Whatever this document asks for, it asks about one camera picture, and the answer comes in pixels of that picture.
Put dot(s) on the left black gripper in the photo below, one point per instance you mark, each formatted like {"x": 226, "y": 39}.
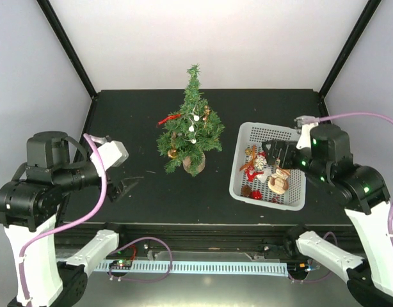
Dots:
{"x": 115, "y": 191}

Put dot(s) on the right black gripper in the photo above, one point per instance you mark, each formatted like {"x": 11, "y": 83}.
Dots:
{"x": 286, "y": 146}

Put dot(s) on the white plastic basket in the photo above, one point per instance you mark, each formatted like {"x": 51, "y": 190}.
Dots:
{"x": 254, "y": 134}

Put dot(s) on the gold bell ornament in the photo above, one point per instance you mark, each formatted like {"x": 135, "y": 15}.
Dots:
{"x": 172, "y": 153}

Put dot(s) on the gold star ornament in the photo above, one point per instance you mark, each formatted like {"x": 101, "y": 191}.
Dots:
{"x": 207, "y": 111}

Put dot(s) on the small green christmas tree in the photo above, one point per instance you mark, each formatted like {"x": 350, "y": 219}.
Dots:
{"x": 189, "y": 134}

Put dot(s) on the red ribbon bow ornament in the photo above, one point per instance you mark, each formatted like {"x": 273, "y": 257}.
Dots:
{"x": 168, "y": 118}

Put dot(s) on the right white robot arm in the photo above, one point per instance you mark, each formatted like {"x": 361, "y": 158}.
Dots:
{"x": 361, "y": 191}

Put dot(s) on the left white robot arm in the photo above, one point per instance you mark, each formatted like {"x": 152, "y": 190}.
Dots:
{"x": 56, "y": 166}

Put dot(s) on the pile of christmas ornaments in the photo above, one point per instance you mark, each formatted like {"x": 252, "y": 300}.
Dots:
{"x": 259, "y": 175}

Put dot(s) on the left circuit board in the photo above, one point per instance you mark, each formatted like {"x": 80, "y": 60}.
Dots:
{"x": 120, "y": 265}

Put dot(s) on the circuit board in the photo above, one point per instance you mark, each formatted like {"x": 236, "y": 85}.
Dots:
{"x": 299, "y": 267}
{"x": 120, "y": 265}

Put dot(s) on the right circuit board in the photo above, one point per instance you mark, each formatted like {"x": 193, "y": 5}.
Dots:
{"x": 299, "y": 267}

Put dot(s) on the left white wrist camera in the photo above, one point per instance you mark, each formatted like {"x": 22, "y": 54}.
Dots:
{"x": 112, "y": 153}

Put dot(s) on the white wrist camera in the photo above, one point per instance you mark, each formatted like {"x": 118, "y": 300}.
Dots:
{"x": 112, "y": 153}
{"x": 304, "y": 125}

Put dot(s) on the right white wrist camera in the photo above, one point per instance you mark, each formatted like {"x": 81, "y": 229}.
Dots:
{"x": 304, "y": 125}

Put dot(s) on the black aluminium rail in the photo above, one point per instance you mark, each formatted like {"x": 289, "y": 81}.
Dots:
{"x": 248, "y": 238}

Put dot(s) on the white slotted cable duct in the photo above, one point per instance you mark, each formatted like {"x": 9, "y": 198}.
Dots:
{"x": 201, "y": 267}

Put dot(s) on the left black frame post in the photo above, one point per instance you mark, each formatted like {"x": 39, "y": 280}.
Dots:
{"x": 61, "y": 35}

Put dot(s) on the black frame post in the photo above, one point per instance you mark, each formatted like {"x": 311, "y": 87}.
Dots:
{"x": 61, "y": 35}
{"x": 357, "y": 31}

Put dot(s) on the right black frame post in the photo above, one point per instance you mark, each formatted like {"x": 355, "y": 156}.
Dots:
{"x": 357, "y": 31}

